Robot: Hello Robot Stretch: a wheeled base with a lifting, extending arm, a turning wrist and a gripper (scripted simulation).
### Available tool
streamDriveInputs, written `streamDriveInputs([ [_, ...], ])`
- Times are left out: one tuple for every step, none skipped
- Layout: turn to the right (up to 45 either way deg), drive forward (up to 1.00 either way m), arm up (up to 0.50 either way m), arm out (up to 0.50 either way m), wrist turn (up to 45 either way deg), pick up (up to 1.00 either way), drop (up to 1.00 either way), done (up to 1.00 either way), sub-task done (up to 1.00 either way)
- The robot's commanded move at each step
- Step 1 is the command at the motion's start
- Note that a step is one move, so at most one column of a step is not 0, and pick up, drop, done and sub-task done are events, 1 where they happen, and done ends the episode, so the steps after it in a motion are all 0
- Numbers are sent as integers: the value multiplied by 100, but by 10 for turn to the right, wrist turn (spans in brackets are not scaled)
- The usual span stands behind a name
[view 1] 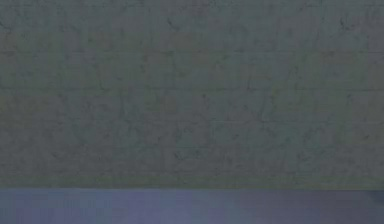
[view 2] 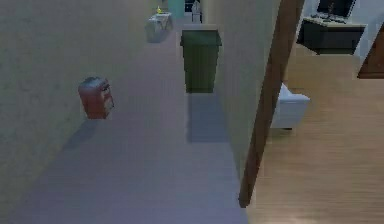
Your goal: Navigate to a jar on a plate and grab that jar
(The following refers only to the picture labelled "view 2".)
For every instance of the white box seat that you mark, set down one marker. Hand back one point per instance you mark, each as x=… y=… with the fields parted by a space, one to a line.
x=289 y=108

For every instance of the red cylindrical bin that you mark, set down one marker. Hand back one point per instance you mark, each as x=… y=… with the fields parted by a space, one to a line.
x=95 y=98

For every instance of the dark green tall bin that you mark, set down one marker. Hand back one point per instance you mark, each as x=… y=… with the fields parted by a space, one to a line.
x=200 y=60

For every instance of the brown wooden furniture corner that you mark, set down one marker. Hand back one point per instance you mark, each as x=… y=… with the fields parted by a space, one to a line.
x=373 y=61

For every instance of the small yellow object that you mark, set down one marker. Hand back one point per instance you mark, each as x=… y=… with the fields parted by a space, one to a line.
x=159 y=10

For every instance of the pale grey small table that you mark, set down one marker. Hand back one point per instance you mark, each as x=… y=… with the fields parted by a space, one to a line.
x=159 y=26

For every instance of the teal door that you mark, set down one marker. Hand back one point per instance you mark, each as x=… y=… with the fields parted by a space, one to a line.
x=176 y=8

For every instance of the dark television cabinet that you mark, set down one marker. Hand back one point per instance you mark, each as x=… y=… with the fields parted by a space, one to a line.
x=328 y=39

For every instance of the black television set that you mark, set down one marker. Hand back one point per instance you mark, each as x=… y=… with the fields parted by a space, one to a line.
x=335 y=6

